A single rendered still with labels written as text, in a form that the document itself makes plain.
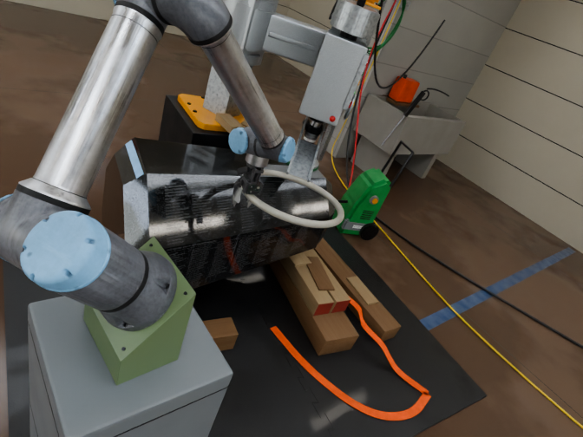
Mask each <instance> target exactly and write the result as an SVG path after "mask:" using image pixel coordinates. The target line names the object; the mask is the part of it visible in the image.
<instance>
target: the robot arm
mask: <svg viewBox="0 0 583 437"><path fill-rule="evenodd" d="M113 1H114V4H115V6H114V8H113V14H112V16H111V17H110V19H109V21H108V24H107V26H106V28H105V30H104V31H103V34H102V37H101V39H100V41H99V42H98V44H97V46H96V48H95V51H94V53H93V55H92V56H91V58H90V61H89V63H88V66H87V67H86V69H85V71H84V73H83V75H82V78H81V80H80V81H79V83H78V86H77V88H76V90H75V92H74V94H73V96H72V98H71V100H70V102H69V104H68V106H67V108H66V111H65V113H64V115H63V117H62V119H61V121H60V123H59V125H58V127H57V129H56V131H55V133H54V136H53V138H52V140H51V142H50V143H49V146H48V148H47V150H46V152H45V154H44V156H43V158H42V161H41V163H40V165H39V167H38V168H37V170H36V173H35V175H34V176H33V177H32V178H29V179H25V180H22V181H19V182H18V184H17V186H16V189H15V191H14V193H13V194H10V195H6V196H4V197H2V198H0V258H1V259H3V260H4V261H7V262H9V263H11V264H13V265H15V267H17V268H19V269H20V270H22V271H23V272H24V274H25V275H26V276H27V277H28V278H29V279H30V280H31V281H33V282H35V283H36V284H37V285H39V286H41V287H43V288H44V289H46V290H51V291H54V292H56V293H58V294H61V295H63V296H66V297H69V298H71V299H73V300H76V301H77V302H80V303H84V304H86V305H87V306H90V307H92V308H95V309H97V310H99V311H100V312H101V314H102V315H103V316H104V318H105V319H106V320H107V322H108V323H110V324H111V325H113V326H114V327H116V328H118V329H122V330H126V331H137V330H141V329H145V328H147V327H149V326H151V325H152V324H154V323H155V322H157V321H158V320H159V319H160V318H161V317H162V316H163V315H164V314H165V313H166V311H167V310H168V308H169V307H170V305H171V303H172V301H173V300H174V296H175V292H176V288H177V276H176V271H175V269H174V267H173V265H172V264H171V263H170V262H169V261H168V260H167V259H166V258H164V257H163V256H162V255H161V254H159V253H156V252H153V251H139V250H138V249H136V248H135V247H133V246H132V245H131V244H129V243H128V242H126V241H125V240H124V239H122V238H120V237H119V236H117V235H116V234H114V233H113V232H111V231H110V230H109V229H108V228H106V227H105V226H103V225H102V224H101V223H99V222H98V221H97V220H95V219H94V218H91V217H90V216H89V213H90V210H91V207H90V205H89V203H88V200H87V195H88V192H89V190H90V188H91V186H92V185H93V182H94V180H95V177H96V175H97V174H98V171H99V169H100V167H101V165H102V162H103V160H104V158H105V156H106V154H107V152H108V149H109V147H110V145H111V143H112V141H113V139H114V137H115V134H116V132H117V130H118V128H119V126H120V124H121V121H122V119H123V117H124V115H125V113H126V111H127V109H128V106H129V104H130V102H131V100H132V98H133V96H134V93H135V91H136V89H137V87H138V85H139V83H140V81H141V78H142V76H143V74H144V72H145V70H146V68H147V65H148V63H149V61H150V59H151V57H152V55H153V52H154V50H155V48H156V46H157V44H158V41H159V40H160V39H161V38H162V36H163V34H164V32H165V30H166V27H167V26H168V25H171V26H175V27H177V28H179V29H180V30H181V31H182V32H184V34H185V35H186V36H187V38H188V39H189V41H190V42H191V43H192V44H193V45H195V46H199V47H201V48H202V49H203V51H204V53H205V54H206V57H207V58H208V60H209V61H210V63H211V64H212V65H213V68H214V69H215V71H216V73H217V74H218V76H219V78H220V79H221V80H222V82H223V84H224V85H225V87H226V89H227V91H228V92H229V94H230V96H231V97H232V98H233V100H234V102H235V104H236V105H237V107H238V108H239V111H240V112H241V113H242V115H243V116H244V118H245V120H246V122H247V123H248V125H249V127H237V128H234V129H233V130H232V131H231V133H230V134H229V138H228V142H229V146H230V148H231V149H232V151H233V152H235V153H237V154H243V153H246V165H247V166H245V167H241V168H238V172H237V174H241V175H240V178H239V179H238V180H237V181H236V182H235V184H234V186H233V206H234V207H235V206H236V204H237V203H239V202H240V194H241V193H242V192H243V193H244V194H245V193H246V194H252V195H260V194H261V191H262V188H263V185H264V184H263V183H262V181H261V180H260V175H261V173H263V172H264V167H266V166H267V164H268V161H269V160H275V161H278V162H282V163H287V162H288V161H290V160H291V158H292V156H293V154H294V151H295V140H294V139H293V138H292V137H291V136H289V137H288V136H285V133H284V131H283V129H282V128H281V127H280V125H279V124H278V121H277V119H276V117H275V115H274V113H273V111H272V109H271V107H270V105H269V103H268V101H267V99H266V98H265V95H264V93H263V91H262V89H261V87H260V86H259V84H258V82H257V80H256V78H255V76H254V74H253V72H252V70H251V68H250V66H249V64H248V62H247V60H246V58H245V56H244V54H243V52H242V50H241V48H240V46H239V44H238V42H237V40H236V38H235V36H234V34H233V32H232V30H231V27H232V26H233V18H232V16H231V14H230V12H229V10H228V8H227V7H226V5H225V3H224V2H223V1H222V0H113ZM241 186H242V188H243V190H242V188H241ZM260 189H261V190H260Z"/></svg>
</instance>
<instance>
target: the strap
mask: <svg viewBox="0 0 583 437"><path fill-rule="evenodd" d="M350 304H351V305H353V306H354V307H355V309H356V310H357V312H358V314H359V317H360V322H361V325H362V327H363V328H364V330H365V331H366V332H367V333H368V334H369V335H370V336H371V337H372V338H373V339H374V340H375V341H376V342H377V343H378V345H379V346H380V347H381V348H382V350H383V352H384V354H385V355H386V357H387V359H388V361H389V363H390V365H391V367H392V368H393V369H394V370H395V371H396V372H397V373H398V374H399V375H400V376H401V377H402V378H403V379H404V380H405V381H406V382H407V383H409V384H410V385H411V386H413V387H414V388H416V389H417V390H419V391H420V392H421V393H423V394H422V395H421V397H420V398H419V400H418V401H417V402H416V404H415V405H414V406H413V407H411V408H409V409H407V410H404V411H401V412H384V411H379V410H375V409H373V408H369V407H367V406H365V405H363V404H361V403H360V402H358V401H355V400H354V399H352V398H350V397H349V396H348V395H347V394H345V393H344V392H342V391H341V390H340V389H338V388H337V387H335V386H334V385H333V384H332V383H330V382H329V381H328V380H327V379H325V378H324V377H323V376H322V375H321V374H319V373H318V372H317V370H315V369H314V368H313V367H312V366H311V365H310V363H308V362H307V361H306V360H305V359H304V358H303V357H302V356H301V355H300V354H299V353H298V352H297V351H296V350H295V348H294V347H293V346H292V345H291V343H290V342H289V341H288V340H287V339H286V338H285V336H284V335H283V334H282V333H281V331H280V330H279V329H278V328H277V326H274V327H272V328H271V331H272V332H273V333H274V334H275V336H276V337H277V338H278V339H279V340H280V341H281V342H282V343H283V345H284V346H285V347H286V348H287V350H288V351H289V352H290V353H291V354H292V356H293V357H294V358H295V359H296V360H297V361H298V362H299V363H300V364H301V365H302V366H303V367H304V368H305V369H306V370H307V371H308V372H309V373H310V374H311V375H312V376H313V377H314V378H316V379H317V380H318V381H319V382H320V383H321V384H323V385H324V386H325V387H326V388H328V389H329V390H330V391H331V392H332V393H333V394H334V395H336V396H337V397H338V398H340V399H341V400H343V401H344V402H346V403H347V404H349V405H351V406H352V407H354V408H355V409H357V410H359V411H361V412H363V413H365V414H367V415H370V416H372V417H375V418H378V419H381V420H387V421H402V420H407V419H409V418H412V417H414V416H416V415H417V414H419V413H420V412H421V411H422V410H423V408H424V407H425V405H426V404H427V402H428V401H429V399H430V397H431V396H430V395H429V391H428V390H427V389H426V388H424V387H423V386H421V385H420V384H418V383H417V382H415V381H414V380H412V379H411V378H410V377H408V376H407V375H406V374H404V372H403V371H402V370H401V369H400V368H398V367H397V365H396V364H395V362H394V360H393V359H392V357H391V355H390V352H389V351H388V349H387V347H386V345H385V344H384V343H383V341H382V340H381V339H380V338H379V337H378V336H377V335H376V334H375V333H374V332H373V331H372V330H371V329H370V328H369V326H368V325H367V324H366V323H365V321H364V319H363V313H362V309H361V307H360V306H359V304H358V303H357V302H355V301H354V300H353V299H352V298H351V297H350Z"/></svg>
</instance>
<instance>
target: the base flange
mask: <svg viewBox="0 0 583 437"><path fill-rule="evenodd" d="M204 99H205V97H204V96H197V95H185V94H180V95H178V99H177V100H178V102H179V103H180V105H181V106H182V107H183V108H184V109H185V111H186V112H187V114H188V115H189V116H190V118H191V119H192V120H193V122H194V123H195V125H196V126H197V127H199V128H201V129H204V130H211V131H220V132H227V131H226V130H225V129H224V128H223V127H222V126H221V125H220V124H219V123H218V122H217V121H216V120H215V116H216V114H214V113H213V112H211V111H209V110H207V109H205V108H203V103H204ZM233 118H234V119H236V120H237V121H238V122H239V123H240V124H241V122H243V121H244V120H245V118H244V116H243V115H242V113H241V112H240V115H238V116H233Z"/></svg>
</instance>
